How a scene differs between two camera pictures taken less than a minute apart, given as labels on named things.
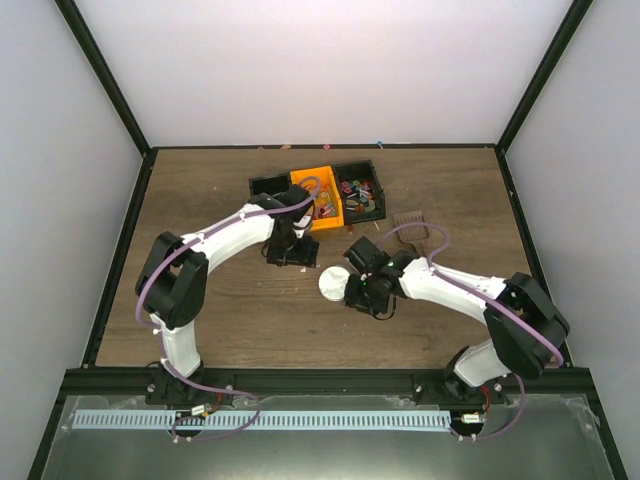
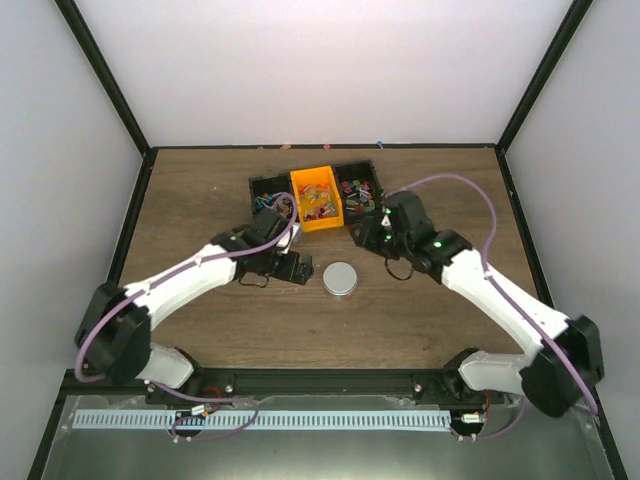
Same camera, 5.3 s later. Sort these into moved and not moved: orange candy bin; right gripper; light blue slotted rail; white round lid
Moved: right gripper; white round lid
Not moved: orange candy bin; light blue slotted rail
